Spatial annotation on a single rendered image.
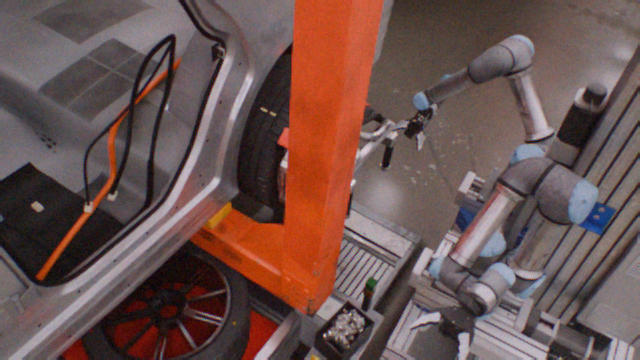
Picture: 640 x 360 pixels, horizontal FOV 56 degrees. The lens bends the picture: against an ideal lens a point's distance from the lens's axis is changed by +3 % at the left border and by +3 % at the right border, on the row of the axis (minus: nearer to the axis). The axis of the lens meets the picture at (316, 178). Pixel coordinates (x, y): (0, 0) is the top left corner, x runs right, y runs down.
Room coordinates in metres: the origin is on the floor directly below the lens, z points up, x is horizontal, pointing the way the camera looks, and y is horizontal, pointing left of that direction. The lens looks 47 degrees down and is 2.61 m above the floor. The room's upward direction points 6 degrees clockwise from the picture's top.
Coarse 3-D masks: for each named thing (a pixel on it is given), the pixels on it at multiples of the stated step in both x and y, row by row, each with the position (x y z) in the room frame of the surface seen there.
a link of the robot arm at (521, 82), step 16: (512, 48) 1.94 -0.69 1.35; (528, 48) 1.98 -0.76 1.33; (528, 64) 1.93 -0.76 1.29; (512, 80) 1.91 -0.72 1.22; (528, 80) 1.90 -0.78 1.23; (528, 96) 1.87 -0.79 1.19; (528, 112) 1.84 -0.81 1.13; (528, 128) 1.82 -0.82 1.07; (544, 128) 1.81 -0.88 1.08; (528, 144) 1.78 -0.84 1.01; (544, 144) 1.76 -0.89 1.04
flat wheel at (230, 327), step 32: (192, 256) 1.41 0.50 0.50; (160, 288) 1.26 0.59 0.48; (192, 288) 1.28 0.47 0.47; (224, 288) 1.30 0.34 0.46; (128, 320) 1.10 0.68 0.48; (160, 320) 1.11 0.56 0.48; (224, 320) 1.13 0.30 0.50; (96, 352) 0.95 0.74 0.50; (192, 352) 0.99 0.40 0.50; (224, 352) 1.00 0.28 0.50
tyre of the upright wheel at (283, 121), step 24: (288, 72) 1.88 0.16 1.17; (264, 96) 1.76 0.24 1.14; (288, 96) 1.75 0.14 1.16; (264, 120) 1.68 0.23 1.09; (288, 120) 1.66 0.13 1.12; (240, 144) 1.63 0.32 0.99; (264, 144) 1.61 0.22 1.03; (240, 168) 1.60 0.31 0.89; (264, 168) 1.56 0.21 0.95; (264, 192) 1.54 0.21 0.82
